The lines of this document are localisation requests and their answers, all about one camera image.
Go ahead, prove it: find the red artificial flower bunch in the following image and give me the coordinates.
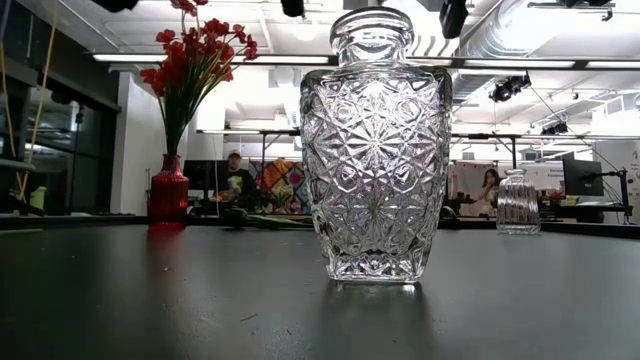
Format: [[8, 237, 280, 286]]
[[139, 0, 260, 157]]

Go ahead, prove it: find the large cut crystal vase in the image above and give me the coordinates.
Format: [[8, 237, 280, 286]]
[[298, 5, 454, 285]]

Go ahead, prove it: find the black monitor on arm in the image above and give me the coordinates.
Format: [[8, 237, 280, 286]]
[[562, 158, 605, 198]]

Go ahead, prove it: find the small ribbed clear vase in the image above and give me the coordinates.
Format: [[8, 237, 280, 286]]
[[495, 168, 542, 236]]

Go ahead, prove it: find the red ribbed glass vase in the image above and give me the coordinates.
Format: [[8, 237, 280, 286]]
[[147, 153, 191, 232]]

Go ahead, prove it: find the black ceiling track light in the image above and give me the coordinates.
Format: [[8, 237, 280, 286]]
[[489, 73, 533, 104], [541, 121, 570, 137]]

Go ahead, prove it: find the long ceiling light bar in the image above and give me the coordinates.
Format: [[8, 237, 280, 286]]
[[92, 53, 640, 70]]

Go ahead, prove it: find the colourful patchwork quilt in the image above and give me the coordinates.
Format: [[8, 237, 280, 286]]
[[248, 158, 312, 215]]

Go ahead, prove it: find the person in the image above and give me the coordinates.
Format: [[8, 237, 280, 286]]
[[478, 168, 502, 217], [219, 148, 260, 212]]

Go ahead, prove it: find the black monitor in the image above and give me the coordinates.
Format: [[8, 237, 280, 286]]
[[182, 159, 230, 192]]

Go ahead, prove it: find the yellow rod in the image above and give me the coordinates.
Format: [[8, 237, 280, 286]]
[[17, 9, 59, 202]]

